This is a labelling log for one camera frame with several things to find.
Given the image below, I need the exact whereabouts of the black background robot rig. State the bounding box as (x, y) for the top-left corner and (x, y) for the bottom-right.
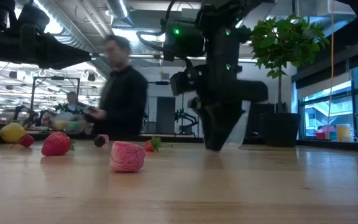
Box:
(147, 80), (198, 136)

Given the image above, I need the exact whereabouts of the long ceiling light tube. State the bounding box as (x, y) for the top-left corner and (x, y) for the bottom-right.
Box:
(90, 52), (257, 63)

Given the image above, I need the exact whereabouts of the black rig frame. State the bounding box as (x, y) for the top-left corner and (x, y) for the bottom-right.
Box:
(31, 76), (81, 106)

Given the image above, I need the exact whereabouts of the clear plastic tupperware container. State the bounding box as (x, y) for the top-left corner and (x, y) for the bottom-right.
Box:
(222, 99), (252, 149)

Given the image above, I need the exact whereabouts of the red strawberry with leaves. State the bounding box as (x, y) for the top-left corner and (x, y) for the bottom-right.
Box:
(40, 131), (76, 157)
(143, 136), (174, 153)

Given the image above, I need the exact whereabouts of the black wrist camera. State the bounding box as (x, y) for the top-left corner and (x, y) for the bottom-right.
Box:
(17, 2), (51, 32)
(162, 20), (205, 62)

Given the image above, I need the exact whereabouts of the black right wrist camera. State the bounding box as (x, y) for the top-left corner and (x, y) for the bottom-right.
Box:
(162, 20), (205, 62)

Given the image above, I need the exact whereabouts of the yellow cylinder container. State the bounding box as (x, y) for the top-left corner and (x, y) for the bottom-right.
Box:
(336, 123), (351, 142)

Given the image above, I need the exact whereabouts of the yellow lemon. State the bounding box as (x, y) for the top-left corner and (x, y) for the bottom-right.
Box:
(0, 123), (27, 144)

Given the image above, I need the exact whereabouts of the orange hanging cord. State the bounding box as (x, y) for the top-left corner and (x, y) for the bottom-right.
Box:
(326, 0), (336, 139)

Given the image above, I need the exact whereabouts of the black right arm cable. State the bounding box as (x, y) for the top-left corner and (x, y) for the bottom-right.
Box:
(136, 29), (167, 52)

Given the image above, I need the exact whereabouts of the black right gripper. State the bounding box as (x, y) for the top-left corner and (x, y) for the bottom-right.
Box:
(170, 63), (269, 152)

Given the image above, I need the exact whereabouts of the green leafy plant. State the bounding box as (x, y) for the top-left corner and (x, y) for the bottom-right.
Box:
(249, 14), (331, 114)

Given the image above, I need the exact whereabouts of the silver ceiling duct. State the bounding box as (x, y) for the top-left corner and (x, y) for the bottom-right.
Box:
(32, 0), (111, 78)
(106, 0), (135, 27)

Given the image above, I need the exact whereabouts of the red cherry with stem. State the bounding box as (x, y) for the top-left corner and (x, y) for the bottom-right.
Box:
(10, 134), (35, 149)

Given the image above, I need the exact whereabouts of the dark grey door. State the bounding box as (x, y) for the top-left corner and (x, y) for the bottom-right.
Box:
(156, 96), (177, 135)

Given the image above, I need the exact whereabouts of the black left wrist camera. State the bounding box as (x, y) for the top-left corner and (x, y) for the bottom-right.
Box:
(17, 2), (51, 32)

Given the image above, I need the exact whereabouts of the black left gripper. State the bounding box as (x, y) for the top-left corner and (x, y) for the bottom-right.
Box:
(19, 23), (92, 70)

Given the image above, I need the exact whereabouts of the black plant pot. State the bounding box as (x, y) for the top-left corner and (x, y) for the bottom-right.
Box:
(259, 112), (301, 147)

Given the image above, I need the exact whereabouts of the person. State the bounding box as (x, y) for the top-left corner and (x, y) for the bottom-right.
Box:
(85, 34), (149, 137)
(54, 91), (88, 114)

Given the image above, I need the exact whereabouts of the black panel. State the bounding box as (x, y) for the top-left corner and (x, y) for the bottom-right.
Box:
(247, 102), (287, 139)

